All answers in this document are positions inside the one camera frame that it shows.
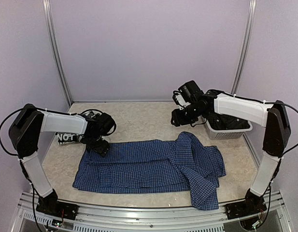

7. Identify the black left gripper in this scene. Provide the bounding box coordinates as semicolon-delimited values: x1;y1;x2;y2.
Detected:
81;133;111;158

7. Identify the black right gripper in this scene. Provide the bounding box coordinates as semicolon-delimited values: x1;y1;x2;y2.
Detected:
171;101;206;126

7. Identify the white plastic laundry basket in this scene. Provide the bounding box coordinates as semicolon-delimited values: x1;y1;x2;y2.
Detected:
205;118;253;140

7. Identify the blue checked long sleeve shirt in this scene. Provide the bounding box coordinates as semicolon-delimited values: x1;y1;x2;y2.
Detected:
73;131;226;210

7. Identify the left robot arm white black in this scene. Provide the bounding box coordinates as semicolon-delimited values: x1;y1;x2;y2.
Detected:
8;104;116;215

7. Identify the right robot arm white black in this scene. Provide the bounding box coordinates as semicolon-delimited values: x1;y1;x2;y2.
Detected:
170;80;291;215

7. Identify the dark striped shirt in basket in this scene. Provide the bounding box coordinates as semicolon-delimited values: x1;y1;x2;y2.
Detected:
206;113;250;131

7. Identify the folded black white plaid shirt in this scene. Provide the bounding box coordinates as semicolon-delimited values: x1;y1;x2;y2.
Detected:
56;132;83;145

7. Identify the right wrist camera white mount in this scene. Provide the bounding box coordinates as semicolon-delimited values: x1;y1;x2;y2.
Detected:
172;90;186;109

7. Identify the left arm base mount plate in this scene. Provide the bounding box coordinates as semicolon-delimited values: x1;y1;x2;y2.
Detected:
36;201;79;220

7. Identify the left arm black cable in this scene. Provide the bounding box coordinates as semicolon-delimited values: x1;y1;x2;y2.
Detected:
0;107;26;157

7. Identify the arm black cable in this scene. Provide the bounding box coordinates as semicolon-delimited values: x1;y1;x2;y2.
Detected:
0;107;26;157
281;102;298;155

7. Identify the right aluminium frame post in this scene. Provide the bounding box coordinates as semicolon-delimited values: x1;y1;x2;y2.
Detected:
231;0;257;94

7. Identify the aluminium frame post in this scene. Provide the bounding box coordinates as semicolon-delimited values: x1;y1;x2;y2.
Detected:
43;0;73;106
231;0;257;94

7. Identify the front aluminium rail frame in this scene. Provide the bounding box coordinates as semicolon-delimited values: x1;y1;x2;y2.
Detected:
17;190;291;232

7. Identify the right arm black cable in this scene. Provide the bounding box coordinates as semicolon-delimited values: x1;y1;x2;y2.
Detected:
281;102;298;155

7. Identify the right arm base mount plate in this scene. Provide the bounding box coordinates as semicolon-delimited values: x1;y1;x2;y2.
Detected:
225;201;267;219

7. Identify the left aluminium frame post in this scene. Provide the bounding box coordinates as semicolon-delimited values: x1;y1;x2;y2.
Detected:
43;0;73;106

